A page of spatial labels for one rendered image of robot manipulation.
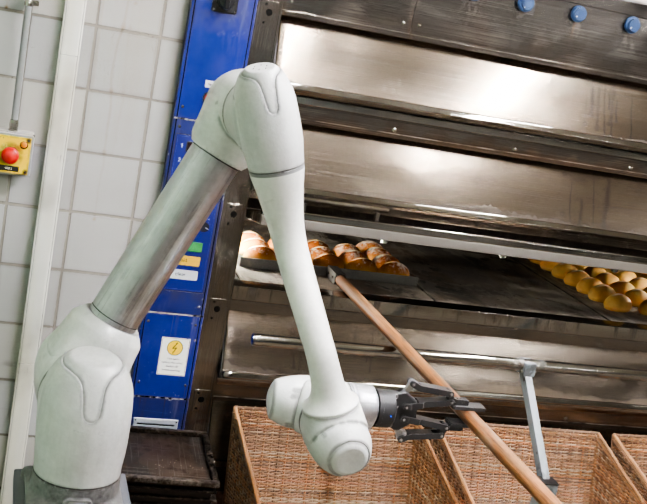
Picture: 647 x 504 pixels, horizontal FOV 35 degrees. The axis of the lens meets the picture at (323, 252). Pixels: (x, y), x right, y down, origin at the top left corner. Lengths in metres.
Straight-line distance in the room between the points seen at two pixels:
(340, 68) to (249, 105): 0.94
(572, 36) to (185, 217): 1.39
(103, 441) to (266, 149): 0.57
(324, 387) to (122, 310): 0.43
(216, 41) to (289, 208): 0.84
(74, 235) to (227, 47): 0.60
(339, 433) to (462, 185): 1.23
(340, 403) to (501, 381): 1.33
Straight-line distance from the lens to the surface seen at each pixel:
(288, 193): 1.82
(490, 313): 3.02
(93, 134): 2.62
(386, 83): 2.74
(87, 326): 1.99
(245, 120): 1.80
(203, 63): 2.59
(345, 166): 2.75
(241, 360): 2.82
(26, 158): 2.55
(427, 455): 2.95
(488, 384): 3.08
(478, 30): 2.84
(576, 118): 2.97
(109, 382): 1.82
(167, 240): 1.96
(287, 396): 1.95
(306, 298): 1.83
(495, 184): 2.92
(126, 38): 2.59
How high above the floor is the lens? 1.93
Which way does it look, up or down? 13 degrees down
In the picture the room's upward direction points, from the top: 11 degrees clockwise
